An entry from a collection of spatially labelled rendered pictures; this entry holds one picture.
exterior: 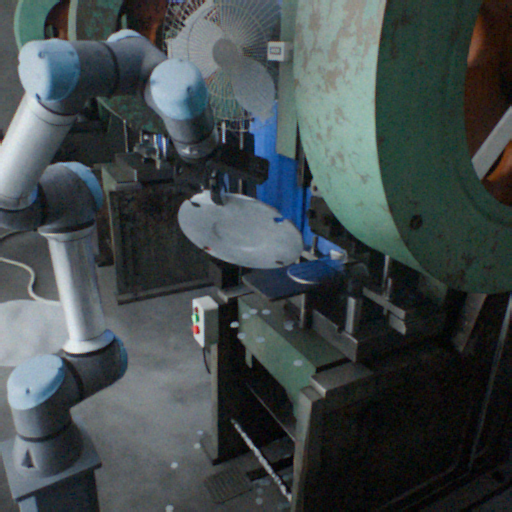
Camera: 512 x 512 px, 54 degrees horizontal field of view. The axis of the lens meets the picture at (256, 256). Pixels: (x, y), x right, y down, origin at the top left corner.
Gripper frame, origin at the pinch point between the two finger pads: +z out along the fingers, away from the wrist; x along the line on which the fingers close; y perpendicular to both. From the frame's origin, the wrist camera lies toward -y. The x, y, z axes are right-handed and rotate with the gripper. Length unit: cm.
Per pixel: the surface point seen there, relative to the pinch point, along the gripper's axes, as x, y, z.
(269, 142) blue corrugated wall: -170, 24, 227
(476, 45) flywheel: -17, -41, -26
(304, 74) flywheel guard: -4.7, -15.4, -31.4
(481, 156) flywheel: -0.6, -43.6, -19.2
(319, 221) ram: -8.7, -19.0, 24.5
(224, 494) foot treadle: 59, 1, 65
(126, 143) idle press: -180, 148, 254
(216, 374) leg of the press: 26, 9, 69
